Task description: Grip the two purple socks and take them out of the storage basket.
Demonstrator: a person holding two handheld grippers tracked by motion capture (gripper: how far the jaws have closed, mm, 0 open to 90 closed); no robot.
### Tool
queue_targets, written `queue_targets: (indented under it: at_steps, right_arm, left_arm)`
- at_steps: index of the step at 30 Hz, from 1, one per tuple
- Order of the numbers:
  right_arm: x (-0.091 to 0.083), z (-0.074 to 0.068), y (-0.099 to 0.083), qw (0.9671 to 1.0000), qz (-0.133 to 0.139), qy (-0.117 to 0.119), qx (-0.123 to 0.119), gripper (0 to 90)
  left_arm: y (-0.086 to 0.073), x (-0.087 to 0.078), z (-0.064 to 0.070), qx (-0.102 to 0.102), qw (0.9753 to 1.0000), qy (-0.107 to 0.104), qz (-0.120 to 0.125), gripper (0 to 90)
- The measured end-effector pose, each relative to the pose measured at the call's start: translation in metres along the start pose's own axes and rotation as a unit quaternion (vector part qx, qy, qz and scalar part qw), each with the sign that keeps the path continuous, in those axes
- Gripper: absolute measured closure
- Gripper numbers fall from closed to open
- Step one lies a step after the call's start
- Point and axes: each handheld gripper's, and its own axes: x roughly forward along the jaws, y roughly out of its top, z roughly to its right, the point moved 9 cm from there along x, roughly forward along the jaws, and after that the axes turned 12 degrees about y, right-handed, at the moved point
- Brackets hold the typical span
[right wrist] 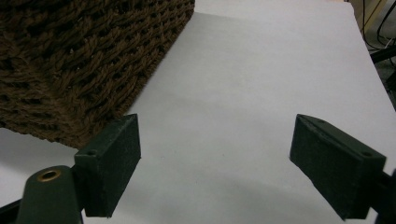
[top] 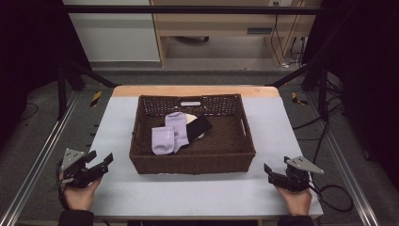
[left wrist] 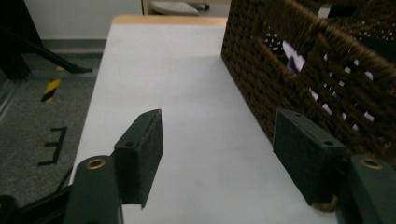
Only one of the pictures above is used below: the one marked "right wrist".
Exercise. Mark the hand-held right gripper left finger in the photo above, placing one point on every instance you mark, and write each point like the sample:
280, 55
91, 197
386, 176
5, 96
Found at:
107, 174

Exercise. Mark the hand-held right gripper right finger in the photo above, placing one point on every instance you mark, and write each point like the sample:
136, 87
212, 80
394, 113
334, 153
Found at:
330, 168

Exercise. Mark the brown woven basket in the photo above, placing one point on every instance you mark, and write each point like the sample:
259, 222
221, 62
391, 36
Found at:
77, 62

